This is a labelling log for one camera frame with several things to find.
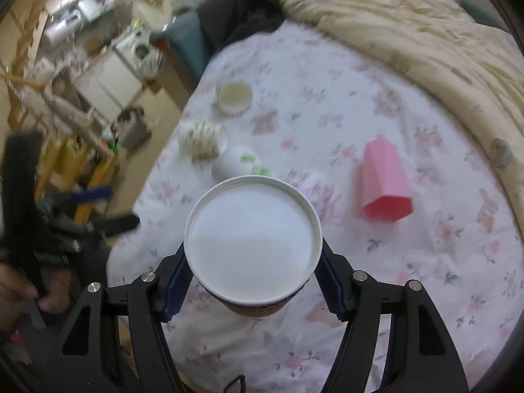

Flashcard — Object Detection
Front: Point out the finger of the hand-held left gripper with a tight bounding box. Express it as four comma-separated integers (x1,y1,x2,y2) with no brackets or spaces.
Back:
41,185,114,218
87,213,140,239

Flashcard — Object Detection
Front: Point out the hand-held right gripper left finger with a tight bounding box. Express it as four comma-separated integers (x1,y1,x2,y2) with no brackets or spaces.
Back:
55,241,195,393

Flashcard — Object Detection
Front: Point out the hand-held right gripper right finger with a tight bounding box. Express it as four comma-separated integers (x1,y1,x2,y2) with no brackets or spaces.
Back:
314,238,470,393

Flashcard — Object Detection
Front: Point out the brown paper cup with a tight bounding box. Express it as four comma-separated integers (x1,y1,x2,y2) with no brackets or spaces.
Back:
183,175,323,319

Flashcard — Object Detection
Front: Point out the pink floral paper cup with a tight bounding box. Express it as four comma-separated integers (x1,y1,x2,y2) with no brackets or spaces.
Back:
289,170,345,227

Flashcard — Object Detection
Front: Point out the patterned paper cup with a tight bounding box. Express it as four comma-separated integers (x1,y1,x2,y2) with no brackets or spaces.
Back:
178,120,229,161

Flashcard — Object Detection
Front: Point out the white cup with green print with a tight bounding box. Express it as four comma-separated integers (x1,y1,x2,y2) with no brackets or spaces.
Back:
211,144,271,186

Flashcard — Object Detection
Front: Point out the cream paper cup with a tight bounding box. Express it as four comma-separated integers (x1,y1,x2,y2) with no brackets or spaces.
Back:
216,81,253,116

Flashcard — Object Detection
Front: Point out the person's left hand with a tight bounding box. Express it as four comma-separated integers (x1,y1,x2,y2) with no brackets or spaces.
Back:
0,260,63,333

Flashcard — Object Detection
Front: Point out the grey trash bin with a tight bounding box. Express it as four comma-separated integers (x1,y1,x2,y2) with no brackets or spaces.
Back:
116,108,151,151

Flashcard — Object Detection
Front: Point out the white cabinet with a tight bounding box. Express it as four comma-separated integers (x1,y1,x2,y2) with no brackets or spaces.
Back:
73,49,142,120

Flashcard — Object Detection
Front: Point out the white washing machine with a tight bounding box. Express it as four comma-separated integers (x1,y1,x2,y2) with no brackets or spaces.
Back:
115,28,159,75

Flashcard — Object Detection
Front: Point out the teal chair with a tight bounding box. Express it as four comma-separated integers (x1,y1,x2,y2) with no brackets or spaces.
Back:
149,10,212,91

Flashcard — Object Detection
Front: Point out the floral bed sheet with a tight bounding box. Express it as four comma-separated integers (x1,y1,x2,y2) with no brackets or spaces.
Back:
105,20,517,393

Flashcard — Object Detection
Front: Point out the dark clothing pile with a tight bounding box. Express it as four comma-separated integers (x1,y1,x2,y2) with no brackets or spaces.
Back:
196,0,288,48

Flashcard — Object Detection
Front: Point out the cream duvet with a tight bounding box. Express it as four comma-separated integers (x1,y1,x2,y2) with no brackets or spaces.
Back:
282,0,524,203

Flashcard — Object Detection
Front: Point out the yellow frame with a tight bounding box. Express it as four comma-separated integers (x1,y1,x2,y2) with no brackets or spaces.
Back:
38,137,120,222

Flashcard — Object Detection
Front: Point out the black cable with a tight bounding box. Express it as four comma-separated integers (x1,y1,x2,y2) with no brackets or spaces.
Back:
223,374,247,393

